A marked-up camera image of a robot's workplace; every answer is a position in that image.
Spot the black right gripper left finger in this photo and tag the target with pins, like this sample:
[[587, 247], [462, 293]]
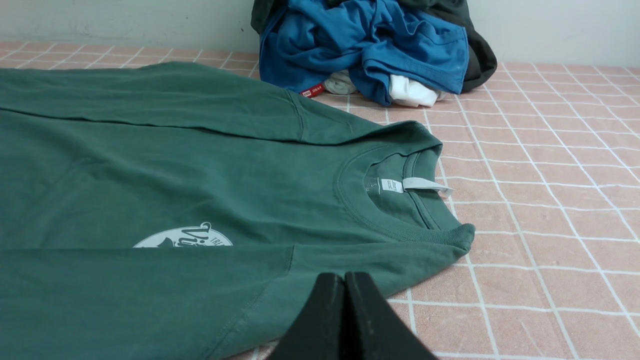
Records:
[[316, 332]]

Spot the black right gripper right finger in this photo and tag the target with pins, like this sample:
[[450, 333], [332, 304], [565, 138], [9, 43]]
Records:
[[371, 328]]

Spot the green long-sleeved shirt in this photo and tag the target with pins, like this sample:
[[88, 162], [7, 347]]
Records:
[[182, 212]]

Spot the blue shirt in pile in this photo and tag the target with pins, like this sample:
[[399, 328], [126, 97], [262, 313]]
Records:
[[307, 41]]

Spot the white garment in pile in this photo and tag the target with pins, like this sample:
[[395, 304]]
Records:
[[401, 90]]

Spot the dark grey garment in pile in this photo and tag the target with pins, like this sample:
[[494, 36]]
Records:
[[482, 62]]

